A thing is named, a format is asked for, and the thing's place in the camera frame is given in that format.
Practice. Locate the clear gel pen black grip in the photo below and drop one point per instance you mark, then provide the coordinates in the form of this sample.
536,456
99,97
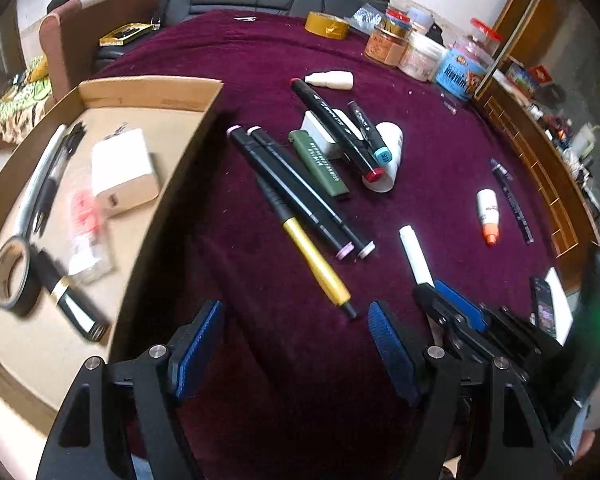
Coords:
55,175

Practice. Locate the small clear cap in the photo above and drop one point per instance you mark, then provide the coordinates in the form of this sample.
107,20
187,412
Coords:
450,106

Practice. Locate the black marker blue cap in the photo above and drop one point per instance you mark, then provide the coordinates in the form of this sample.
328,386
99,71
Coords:
367,127

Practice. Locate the silver foil bag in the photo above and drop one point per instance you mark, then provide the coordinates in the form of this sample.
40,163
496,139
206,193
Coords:
367,14

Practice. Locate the large white power adapter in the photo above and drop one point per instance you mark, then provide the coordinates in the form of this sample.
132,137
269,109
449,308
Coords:
122,170

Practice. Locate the black smartphone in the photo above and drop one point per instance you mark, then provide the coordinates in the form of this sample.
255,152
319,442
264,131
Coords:
542,305

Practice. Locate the red box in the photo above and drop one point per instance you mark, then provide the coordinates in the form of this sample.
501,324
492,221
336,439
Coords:
525,77

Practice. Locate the blue-labelled jar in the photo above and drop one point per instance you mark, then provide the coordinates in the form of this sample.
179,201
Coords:
460,75

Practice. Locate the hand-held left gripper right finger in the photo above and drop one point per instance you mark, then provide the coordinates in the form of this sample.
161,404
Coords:
392,350

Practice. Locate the orange-labelled jar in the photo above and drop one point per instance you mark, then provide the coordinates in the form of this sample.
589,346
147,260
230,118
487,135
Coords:
385,50

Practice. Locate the black marker red cap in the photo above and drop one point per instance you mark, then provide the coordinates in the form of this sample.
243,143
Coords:
330,115

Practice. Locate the person's right hand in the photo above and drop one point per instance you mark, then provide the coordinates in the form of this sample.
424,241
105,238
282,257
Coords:
592,437

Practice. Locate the brown armchair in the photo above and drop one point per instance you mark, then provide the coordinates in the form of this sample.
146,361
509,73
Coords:
75,40

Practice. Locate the wooden door frame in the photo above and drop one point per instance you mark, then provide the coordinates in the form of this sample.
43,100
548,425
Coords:
522,5

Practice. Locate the clear jar red lid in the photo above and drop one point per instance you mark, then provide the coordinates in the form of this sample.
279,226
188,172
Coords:
486,30

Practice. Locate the green lighter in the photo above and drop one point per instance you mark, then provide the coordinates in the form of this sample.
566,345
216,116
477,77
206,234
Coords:
320,165

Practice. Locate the clear packet orange contents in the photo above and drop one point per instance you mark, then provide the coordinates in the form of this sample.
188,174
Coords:
87,240

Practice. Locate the clear plastic container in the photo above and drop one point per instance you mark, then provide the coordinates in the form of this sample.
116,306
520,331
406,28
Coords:
421,17

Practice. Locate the white cylindrical bottle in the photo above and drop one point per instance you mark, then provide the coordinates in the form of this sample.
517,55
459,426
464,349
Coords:
392,140

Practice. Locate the wooden side cabinet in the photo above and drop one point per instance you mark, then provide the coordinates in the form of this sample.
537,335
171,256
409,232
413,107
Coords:
530,125

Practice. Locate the small white charger plug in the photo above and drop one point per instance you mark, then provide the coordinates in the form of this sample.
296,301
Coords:
315,127

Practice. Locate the small white orange-capped bottle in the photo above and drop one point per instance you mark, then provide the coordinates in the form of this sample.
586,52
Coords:
486,207

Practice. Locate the colourful tin can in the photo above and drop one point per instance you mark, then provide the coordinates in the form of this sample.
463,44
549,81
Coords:
397,25

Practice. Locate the black tape roll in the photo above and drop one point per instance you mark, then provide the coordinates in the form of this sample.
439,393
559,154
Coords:
27,308

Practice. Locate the yellow tape roll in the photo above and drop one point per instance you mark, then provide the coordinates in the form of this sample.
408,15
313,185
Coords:
320,29

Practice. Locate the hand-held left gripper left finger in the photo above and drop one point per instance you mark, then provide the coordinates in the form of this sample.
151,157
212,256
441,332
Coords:
200,345

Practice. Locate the white plastic jar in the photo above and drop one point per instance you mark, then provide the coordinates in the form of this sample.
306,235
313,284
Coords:
420,57

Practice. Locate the yellow and black pen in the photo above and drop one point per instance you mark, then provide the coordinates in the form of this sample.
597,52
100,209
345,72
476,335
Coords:
312,260

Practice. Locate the black and gold lipstick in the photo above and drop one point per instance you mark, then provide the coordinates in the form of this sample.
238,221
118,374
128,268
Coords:
75,310

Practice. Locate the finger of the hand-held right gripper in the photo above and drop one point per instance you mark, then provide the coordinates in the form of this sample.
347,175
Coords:
437,305
462,305

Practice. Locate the black marker pink cap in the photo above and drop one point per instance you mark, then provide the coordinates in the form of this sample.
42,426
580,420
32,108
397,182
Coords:
307,187
280,182

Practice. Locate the white kettle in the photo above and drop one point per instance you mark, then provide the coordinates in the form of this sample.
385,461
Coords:
582,142

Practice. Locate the leaf-print blanket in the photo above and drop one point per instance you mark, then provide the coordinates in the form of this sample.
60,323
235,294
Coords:
15,110

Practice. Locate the thin black pen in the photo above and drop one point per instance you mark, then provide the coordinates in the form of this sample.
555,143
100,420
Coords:
510,197

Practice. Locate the white paper sheet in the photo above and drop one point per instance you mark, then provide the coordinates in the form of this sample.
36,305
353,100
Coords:
561,300

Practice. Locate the gold box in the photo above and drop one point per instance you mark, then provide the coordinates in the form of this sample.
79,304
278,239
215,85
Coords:
125,34

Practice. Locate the small cream dropper bottle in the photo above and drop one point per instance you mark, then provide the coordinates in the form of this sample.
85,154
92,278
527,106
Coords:
332,80

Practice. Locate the shallow cardboard box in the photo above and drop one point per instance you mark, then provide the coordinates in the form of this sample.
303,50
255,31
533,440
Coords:
30,350

